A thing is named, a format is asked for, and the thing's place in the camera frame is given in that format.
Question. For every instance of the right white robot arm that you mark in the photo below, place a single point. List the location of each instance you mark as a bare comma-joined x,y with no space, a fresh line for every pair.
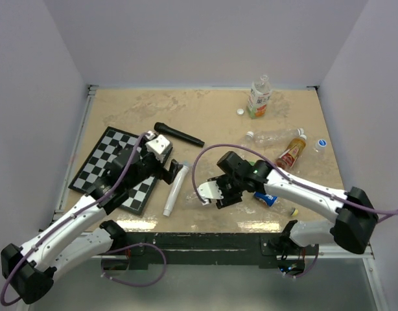
348,217

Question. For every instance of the aluminium frame rail right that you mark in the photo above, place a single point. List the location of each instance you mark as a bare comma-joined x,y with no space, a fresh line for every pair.
334,251

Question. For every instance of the aluminium frame rail left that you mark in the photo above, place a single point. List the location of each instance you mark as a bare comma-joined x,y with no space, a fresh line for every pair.
64,191

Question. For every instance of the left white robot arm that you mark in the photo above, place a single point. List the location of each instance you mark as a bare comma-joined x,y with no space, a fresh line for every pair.
31,269

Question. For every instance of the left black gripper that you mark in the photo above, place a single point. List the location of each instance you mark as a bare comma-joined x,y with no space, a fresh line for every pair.
162,172

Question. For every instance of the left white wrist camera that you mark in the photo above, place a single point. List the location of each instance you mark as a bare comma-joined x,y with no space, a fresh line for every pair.
158,144

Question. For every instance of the white microphone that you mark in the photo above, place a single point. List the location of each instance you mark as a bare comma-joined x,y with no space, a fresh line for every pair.
175,190

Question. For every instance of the clear Pocari Sweat bottle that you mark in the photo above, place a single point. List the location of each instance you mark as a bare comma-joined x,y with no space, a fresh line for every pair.
318,149

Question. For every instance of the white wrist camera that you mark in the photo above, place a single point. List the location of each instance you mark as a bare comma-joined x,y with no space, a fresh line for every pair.
209,191
158,144

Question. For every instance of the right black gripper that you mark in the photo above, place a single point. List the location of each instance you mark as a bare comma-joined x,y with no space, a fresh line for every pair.
228,199

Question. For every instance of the Pepsi label clear bottle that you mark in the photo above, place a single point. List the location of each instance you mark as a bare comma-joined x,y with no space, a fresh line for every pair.
274,205

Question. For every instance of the red label tea bottle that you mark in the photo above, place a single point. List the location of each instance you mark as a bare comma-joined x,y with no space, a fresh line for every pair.
292,152

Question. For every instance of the blue Pocari Sweat cap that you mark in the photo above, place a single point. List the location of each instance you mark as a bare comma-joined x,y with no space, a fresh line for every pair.
322,143

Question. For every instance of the black white chessboard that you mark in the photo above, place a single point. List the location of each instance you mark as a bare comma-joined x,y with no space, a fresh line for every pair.
112,160

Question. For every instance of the black microphone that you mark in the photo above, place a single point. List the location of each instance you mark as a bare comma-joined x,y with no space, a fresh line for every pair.
162,128

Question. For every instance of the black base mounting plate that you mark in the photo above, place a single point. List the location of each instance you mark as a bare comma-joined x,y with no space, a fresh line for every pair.
223,249

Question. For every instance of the aluminium frame rail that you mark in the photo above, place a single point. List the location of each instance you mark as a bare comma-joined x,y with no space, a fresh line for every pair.
334,251
64,191

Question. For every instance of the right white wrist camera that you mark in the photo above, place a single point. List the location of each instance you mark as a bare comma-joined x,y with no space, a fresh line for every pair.
209,191

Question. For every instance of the white label tea bottle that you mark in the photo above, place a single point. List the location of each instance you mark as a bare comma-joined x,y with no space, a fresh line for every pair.
260,93

